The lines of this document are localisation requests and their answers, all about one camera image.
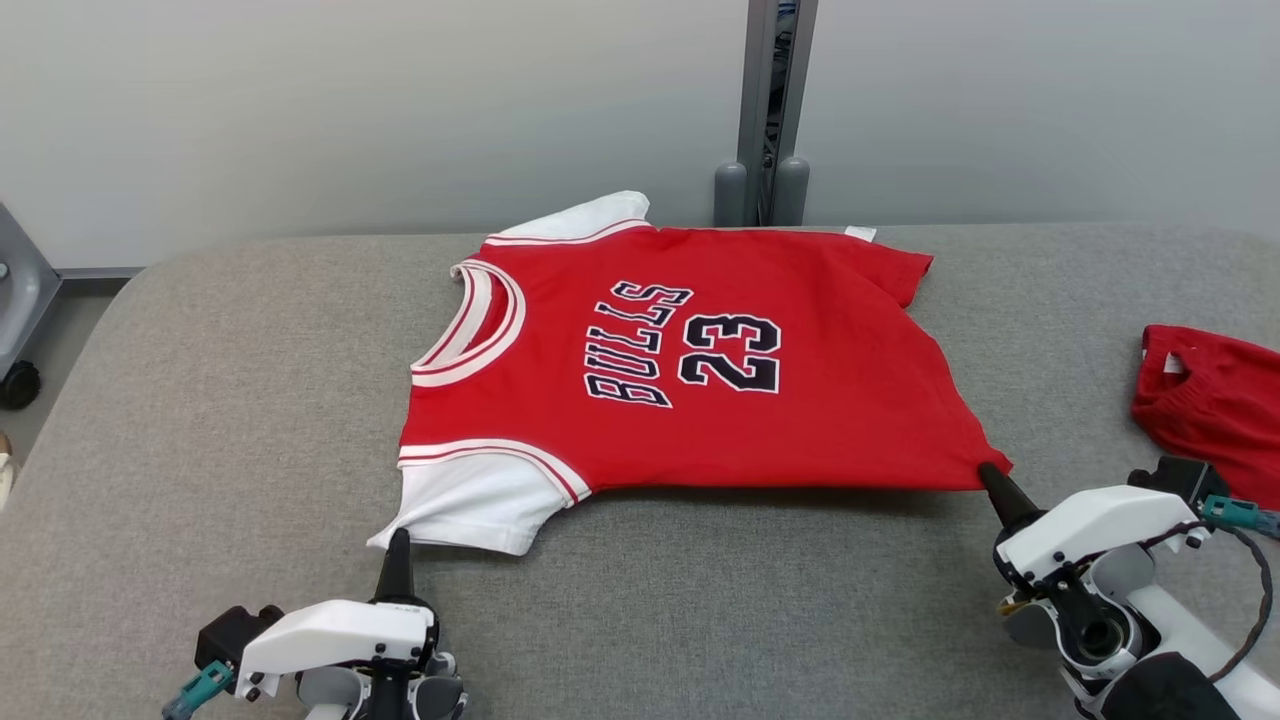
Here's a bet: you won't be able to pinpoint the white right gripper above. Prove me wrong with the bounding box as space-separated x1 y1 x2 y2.
978 462 1211 591

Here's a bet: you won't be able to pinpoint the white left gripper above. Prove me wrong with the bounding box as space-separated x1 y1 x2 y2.
235 528 441 701

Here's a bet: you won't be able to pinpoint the red Bulls 23 jersey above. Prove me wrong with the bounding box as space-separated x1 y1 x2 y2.
367 190 1013 557

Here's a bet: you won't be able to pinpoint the red shorts with white stripe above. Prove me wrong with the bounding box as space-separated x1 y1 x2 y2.
1132 324 1280 511

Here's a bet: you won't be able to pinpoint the black caster wheel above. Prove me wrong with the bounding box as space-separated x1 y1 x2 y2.
0 360 43 411

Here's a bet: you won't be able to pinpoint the grey metal stand leg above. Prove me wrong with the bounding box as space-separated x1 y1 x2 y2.
0 205 63 381

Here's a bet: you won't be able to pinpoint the teal left camera connector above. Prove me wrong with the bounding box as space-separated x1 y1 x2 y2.
162 660 237 720

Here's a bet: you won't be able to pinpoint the teal camera connector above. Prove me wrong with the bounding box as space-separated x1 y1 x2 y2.
162 660 237 720
1200 495 1280 541

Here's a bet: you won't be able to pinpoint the teal right camera connector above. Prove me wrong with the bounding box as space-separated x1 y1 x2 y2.
1200 495 1280 541

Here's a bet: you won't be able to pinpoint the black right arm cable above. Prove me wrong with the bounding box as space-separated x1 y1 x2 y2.
1205 525 1277 683

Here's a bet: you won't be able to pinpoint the grey partition post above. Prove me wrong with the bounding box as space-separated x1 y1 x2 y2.
713 0 819 227

